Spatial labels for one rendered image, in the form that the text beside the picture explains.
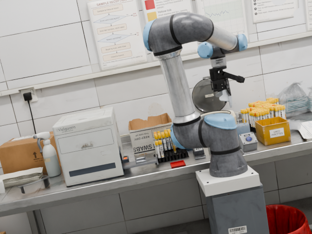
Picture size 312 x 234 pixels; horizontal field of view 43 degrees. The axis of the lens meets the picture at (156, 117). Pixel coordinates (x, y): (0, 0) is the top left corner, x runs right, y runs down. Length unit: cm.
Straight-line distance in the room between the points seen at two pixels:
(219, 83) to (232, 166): 56
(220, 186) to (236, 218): 15
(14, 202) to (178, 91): 93
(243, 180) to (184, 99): 38
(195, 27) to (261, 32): 114
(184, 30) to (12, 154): 127
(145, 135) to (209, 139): 67
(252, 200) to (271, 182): 119
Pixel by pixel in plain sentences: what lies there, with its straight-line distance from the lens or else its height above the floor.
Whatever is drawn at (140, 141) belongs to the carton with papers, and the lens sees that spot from 214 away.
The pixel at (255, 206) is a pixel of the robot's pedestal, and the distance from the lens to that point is 157.
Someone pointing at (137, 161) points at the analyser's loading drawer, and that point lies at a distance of 193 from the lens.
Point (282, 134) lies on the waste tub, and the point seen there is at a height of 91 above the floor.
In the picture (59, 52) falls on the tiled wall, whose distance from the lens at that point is 246.
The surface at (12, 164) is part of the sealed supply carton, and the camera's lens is 232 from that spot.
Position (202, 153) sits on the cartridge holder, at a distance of 193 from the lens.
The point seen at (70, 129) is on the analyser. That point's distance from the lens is 184.
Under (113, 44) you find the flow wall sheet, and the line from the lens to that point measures 241.
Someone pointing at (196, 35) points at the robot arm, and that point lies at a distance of 146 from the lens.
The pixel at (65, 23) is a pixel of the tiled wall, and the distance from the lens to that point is 245.
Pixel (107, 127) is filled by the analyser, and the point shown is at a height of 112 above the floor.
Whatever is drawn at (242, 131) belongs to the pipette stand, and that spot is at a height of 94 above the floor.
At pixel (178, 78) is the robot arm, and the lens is 152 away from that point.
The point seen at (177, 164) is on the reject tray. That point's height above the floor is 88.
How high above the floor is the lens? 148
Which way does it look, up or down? 11 degrees down
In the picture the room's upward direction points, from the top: 11 degrees counter-clockwise
